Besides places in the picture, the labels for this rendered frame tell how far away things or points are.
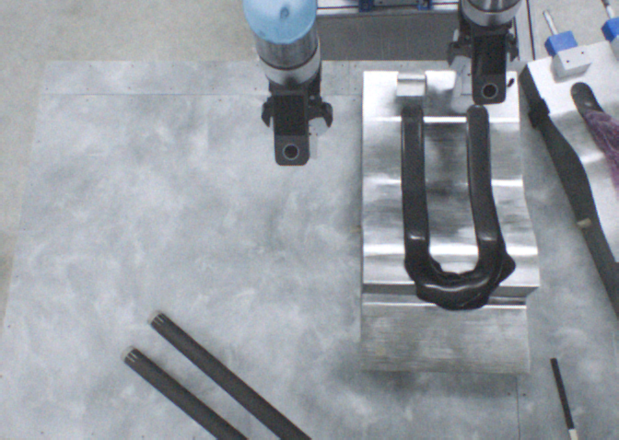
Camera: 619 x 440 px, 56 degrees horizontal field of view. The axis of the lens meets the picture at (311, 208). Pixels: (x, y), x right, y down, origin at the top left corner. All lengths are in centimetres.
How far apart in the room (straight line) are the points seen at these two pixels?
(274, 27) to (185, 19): 161
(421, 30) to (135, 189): 109
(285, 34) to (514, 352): 61
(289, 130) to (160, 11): 154
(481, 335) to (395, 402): 18
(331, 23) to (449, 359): 122
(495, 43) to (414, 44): 103
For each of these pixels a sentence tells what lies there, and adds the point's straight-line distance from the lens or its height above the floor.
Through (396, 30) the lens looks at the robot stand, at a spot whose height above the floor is 21.
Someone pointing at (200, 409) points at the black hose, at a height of 85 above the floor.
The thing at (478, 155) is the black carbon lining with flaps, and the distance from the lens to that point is 101.
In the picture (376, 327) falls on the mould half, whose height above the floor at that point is 86.
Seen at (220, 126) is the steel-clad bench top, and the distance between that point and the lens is 111.
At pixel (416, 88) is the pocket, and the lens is 106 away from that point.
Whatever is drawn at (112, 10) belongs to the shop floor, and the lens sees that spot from 233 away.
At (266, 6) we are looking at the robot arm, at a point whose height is 130.
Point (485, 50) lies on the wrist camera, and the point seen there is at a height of 109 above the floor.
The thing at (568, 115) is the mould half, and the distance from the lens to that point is 110.
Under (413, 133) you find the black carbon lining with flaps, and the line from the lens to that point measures 100.
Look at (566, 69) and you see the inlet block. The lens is 111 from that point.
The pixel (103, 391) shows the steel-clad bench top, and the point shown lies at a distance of 108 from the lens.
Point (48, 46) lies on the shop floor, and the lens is 235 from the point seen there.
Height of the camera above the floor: 181
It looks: 75 degrees down
